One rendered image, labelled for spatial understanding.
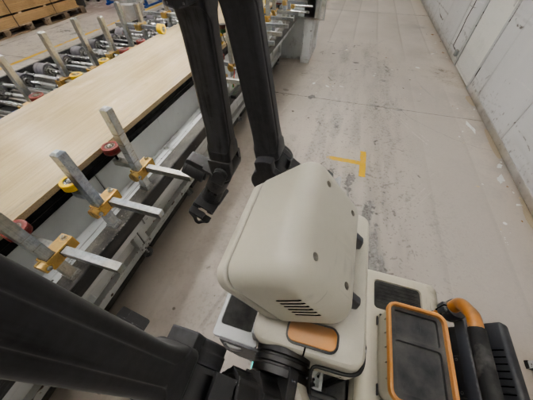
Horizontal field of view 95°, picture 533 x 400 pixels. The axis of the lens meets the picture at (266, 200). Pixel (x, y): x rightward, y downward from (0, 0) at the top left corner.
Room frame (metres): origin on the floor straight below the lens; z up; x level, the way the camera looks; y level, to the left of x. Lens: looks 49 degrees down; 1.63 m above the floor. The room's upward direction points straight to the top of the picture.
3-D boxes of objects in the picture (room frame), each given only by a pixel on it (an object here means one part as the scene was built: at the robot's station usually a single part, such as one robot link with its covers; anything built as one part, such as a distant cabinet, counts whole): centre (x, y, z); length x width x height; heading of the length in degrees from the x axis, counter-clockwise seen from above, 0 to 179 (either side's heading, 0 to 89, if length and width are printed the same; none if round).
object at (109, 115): (0.89, 0.63, 0.91); 0.04 x 0.04 x 0.48; 73
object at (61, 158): (0.65, 0.70, 0.88); 0.04 x 0.04 x 0.48; 73
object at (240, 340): (0.22, 0.01, 0.99); 0.28 x 0.16 x 0.22; 163
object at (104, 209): (0.67, 0.69, 0.83); 0.14 x 0.06 x 0.05; 163
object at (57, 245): (0.43, 0.76, 0.83); 0.14 x 0.06 x 0.05; 163
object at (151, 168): (0.91, 0.57, 0.81); 0.43 x 0.03 x 0.04; 73
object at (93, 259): (0.44, 0.71, 0.83); 0.43 x 0.03 x 0.04; 73
